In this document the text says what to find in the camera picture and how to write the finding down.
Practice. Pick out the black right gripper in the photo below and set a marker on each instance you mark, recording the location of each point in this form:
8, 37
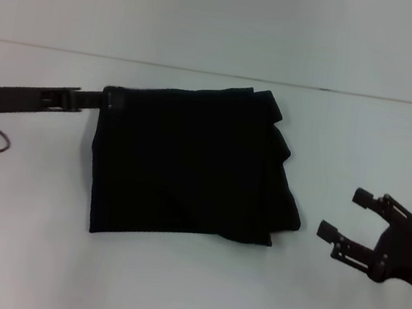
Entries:
410, 249

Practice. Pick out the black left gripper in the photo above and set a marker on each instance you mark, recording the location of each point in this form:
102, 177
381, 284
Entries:
30, 99

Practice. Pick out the black shirt with FREE print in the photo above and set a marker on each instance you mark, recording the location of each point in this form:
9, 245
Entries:
189, 159

